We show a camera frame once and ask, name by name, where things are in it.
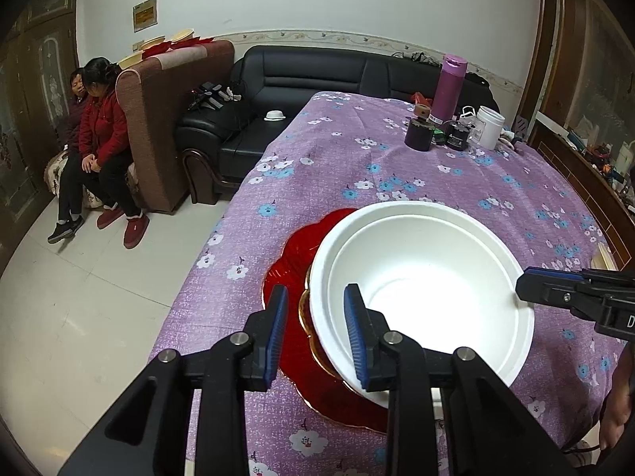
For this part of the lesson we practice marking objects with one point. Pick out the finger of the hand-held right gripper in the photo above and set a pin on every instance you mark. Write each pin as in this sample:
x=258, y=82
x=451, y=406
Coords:
x=555, y=271
x=550, y=292

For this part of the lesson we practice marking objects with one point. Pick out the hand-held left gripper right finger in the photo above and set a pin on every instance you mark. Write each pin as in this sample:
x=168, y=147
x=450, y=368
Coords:
x=354, y=332

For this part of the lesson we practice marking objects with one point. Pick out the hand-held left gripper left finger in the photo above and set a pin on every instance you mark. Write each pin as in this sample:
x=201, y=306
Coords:
x=278, y=337

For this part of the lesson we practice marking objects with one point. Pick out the red plate gold lettering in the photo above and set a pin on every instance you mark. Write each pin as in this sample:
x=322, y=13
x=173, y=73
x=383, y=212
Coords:
x=292, y=258

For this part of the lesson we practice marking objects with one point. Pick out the person's right forearm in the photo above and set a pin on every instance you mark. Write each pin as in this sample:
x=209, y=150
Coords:
x=622, y=396

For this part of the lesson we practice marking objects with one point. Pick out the stack of red plates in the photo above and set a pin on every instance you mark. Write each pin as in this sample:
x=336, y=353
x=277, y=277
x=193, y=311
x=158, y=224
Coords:
x=173, y=45

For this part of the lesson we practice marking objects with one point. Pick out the grey plastic holder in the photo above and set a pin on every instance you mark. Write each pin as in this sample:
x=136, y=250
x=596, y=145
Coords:
x=523, y=128

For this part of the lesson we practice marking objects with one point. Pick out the white plastic jar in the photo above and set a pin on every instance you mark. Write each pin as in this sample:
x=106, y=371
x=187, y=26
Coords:
x=489, y=129

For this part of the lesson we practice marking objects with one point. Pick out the purple floral tablecloth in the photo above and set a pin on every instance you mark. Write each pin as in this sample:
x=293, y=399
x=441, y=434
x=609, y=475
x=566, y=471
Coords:
x=377, y=168

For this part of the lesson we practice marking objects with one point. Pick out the black round labelled device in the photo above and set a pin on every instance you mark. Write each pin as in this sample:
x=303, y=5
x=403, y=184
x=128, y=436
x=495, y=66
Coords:
x=457, y=138

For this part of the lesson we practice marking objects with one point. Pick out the green packet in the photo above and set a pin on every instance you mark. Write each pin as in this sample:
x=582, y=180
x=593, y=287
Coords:
x=440, y=137

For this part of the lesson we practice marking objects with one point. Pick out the wooden cabinet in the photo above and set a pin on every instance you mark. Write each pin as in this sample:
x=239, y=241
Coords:
x=585, y=84

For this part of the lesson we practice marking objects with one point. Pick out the black cylinder container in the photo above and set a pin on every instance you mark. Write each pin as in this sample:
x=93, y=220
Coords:
x=420, y=136

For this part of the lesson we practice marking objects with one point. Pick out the wooden spool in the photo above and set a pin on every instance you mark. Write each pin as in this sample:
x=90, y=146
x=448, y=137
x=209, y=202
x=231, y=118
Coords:
x=422, y=110

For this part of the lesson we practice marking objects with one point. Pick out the purple thermos bottle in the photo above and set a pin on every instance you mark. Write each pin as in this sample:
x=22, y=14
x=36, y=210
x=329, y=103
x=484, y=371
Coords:
x=449, y=89

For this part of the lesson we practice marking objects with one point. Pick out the small white bowl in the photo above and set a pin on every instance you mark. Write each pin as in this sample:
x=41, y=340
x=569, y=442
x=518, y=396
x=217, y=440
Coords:
x=276, y=115

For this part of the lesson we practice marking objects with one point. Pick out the brown fabric armchair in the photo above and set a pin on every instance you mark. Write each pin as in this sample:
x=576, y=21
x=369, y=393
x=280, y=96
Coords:
x=154, y=134

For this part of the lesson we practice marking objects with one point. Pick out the remote controls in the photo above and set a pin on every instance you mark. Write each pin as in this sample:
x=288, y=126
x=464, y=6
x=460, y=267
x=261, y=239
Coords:
x=213, y=96

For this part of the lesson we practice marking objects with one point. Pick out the black leather sofa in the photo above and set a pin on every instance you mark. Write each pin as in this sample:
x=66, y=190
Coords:
x=307, y=74

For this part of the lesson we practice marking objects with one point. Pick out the wooden door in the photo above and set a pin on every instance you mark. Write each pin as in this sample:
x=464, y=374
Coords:
x=34, y=109

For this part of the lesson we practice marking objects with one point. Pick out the small gold wall plaque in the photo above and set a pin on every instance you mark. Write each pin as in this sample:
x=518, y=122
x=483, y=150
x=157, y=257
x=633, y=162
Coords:
x=145, y=15

